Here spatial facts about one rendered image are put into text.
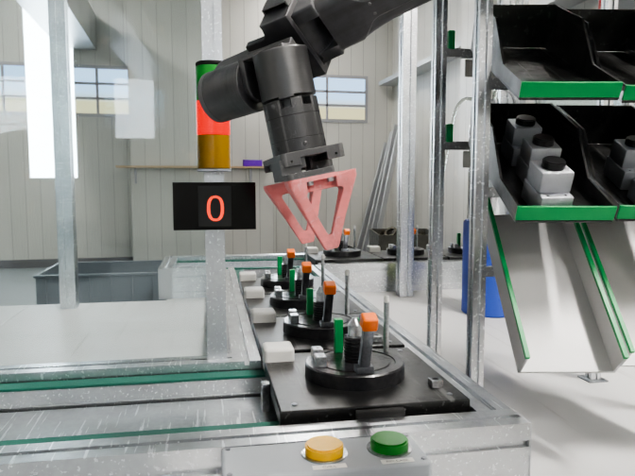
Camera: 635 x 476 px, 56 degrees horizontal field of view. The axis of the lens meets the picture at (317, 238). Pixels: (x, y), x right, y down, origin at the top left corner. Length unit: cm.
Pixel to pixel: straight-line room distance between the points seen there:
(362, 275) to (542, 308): 121
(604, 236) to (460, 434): 47
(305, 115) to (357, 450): 35
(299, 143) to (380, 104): 921
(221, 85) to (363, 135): 903
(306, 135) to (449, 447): 39
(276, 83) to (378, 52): 932
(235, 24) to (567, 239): 824
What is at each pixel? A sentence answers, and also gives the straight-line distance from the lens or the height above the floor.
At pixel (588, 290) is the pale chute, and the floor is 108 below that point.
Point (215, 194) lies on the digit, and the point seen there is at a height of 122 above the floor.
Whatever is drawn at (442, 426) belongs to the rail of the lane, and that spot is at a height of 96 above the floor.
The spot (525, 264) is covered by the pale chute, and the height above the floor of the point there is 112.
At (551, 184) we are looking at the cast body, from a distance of 84.
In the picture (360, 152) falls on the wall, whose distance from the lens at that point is 963.
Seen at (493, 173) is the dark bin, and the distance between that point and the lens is 93.
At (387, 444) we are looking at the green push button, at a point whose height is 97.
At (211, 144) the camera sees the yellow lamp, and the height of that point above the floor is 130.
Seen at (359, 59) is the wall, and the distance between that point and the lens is 980.
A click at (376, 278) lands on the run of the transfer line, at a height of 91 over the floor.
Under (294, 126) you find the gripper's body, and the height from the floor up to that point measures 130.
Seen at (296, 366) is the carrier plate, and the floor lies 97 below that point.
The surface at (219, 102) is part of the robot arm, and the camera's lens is 66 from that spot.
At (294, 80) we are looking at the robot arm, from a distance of 61.
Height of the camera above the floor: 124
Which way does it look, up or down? 5 degrees down
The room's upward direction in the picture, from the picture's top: straight up
